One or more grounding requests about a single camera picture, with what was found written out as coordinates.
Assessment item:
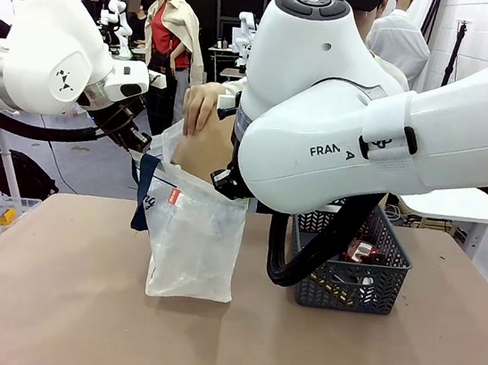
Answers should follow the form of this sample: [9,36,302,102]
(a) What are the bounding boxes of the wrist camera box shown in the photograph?
[214,88,244,123]
[146,70,170,91]

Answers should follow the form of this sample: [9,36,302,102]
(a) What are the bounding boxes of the wooden frame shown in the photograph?
[413,215,463,236]

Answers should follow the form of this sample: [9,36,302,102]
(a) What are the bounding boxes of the clear shopping bag navy handles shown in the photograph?
[114,114,260,308]

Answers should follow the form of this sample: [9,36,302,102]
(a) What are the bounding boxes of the person in white t-shirt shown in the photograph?
[328,0,422,94]

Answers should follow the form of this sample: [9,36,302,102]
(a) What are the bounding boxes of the black tripod stand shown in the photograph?
[439,19,469,90]

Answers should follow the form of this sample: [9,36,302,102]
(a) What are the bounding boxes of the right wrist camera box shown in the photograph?
[214,88,244,123]

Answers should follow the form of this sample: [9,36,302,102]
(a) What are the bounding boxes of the white cable bundle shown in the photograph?
[383,203,419,228]

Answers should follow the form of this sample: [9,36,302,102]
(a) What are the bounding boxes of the brown cardboard package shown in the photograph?
[168,108,241,187]

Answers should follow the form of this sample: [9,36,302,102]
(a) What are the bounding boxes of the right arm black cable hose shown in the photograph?
[261,178,388,300]

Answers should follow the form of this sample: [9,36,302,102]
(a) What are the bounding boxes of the white work table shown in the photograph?
[383,176,488,228]

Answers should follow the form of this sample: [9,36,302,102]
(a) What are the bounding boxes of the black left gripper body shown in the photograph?
[95,99,147,147]

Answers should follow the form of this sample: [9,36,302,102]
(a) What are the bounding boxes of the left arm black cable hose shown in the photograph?
[0,89,118,152]

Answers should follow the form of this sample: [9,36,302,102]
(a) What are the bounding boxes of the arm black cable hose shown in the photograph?
[261,178,388,300]
[0,89,118,152]

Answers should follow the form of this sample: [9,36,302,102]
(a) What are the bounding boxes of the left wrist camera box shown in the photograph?
[146,70,170,91]

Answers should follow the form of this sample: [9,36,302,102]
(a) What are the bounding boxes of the person's right hand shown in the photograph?
[179,79,229,141]

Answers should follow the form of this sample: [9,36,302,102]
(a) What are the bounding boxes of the background person in dark top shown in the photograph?
[122,0,152,49]

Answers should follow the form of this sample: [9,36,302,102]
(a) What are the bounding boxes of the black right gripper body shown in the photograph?
[208,160,254,202]

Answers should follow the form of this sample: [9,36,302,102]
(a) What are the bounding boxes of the grey plastic lattice basket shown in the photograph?
[280,192,421,320]

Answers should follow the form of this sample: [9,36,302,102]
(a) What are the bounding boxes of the small yellow item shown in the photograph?
[0,205,21,229]

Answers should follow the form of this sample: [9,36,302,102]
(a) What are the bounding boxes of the background work table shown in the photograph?
[218,65,247,86]

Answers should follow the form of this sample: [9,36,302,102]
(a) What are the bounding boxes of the red and white package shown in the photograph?
[343,236,393,269]

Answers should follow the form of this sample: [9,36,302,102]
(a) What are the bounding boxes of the black backpack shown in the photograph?
[0,147,65,203]

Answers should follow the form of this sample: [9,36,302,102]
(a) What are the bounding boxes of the yellow and black package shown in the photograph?
[307,270,352,303]

